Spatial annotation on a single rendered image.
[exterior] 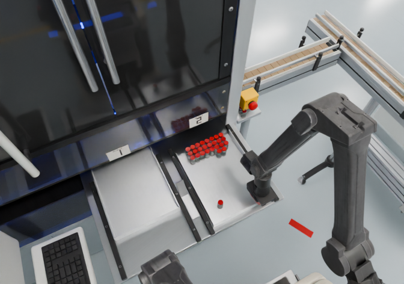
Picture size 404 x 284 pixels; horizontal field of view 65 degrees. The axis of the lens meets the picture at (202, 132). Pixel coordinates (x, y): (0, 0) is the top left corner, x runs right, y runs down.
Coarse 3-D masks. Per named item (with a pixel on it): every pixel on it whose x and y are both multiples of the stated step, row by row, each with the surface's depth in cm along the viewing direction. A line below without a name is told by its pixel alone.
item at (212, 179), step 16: (208, 160) 134; (224, 160) 134; (192, 176) 130; (208, 176) 130; (224, 176) 130; (240, 176) 130; (208, 192) 126; (224, 192) 126; (240, 192) 126; (208, 208) 123; (224, 208) 123; (240, 208) 123
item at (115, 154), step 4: (120, 148) 118; (124, 148) 119; (128, 148) 120; (112, 152) 118; (116, 152) 119; (124, 152) 121; (128, 152) 123; (108, 156) 119; (112, 156) 120; (116, 156) 121; (120, 156) 122
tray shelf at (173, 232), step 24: (216, 120) 146; (168, 144) 139; (192, 144) 139; (168, 168) 132; (96, 216) 121; (168, 216) 121; (240, 216) 121; (120, 240) 116; (144, 240) 116; (168, 240) 116; (192, 240) 116
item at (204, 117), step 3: (204, 114) 127; (207, 114) 128; (195, 117) 126; (198, 117) 127; (201, 117) 128; (204, 117) 129; (207, 117) 130; (189, 120) 126; (192, 120) 127; (195, 120) 128; (201, 120) 130; (204, 120) 131; (207, 120) 132; (189, 123) 127; (192, 123) 128; (195, 123) 129; (198, 123) 130; (189, 126) 129; (192, 126) 130
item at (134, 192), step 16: (128, 160) 134; (144, 160) 134; (96, 176) 130; (112, 176) 130; (128, 176) 130; (144, 176) 130; (160, 176) 130; (112, 192) 126; (128, 192) 126; (144, 192) 126; (160, 192) 126; (112, 208) 122; (128, 208) 122; (144, 208) 122; (160, 208) 123; (176, 208) 119; (112, 224) 119; (128, 224) 119; (144, 224) 117
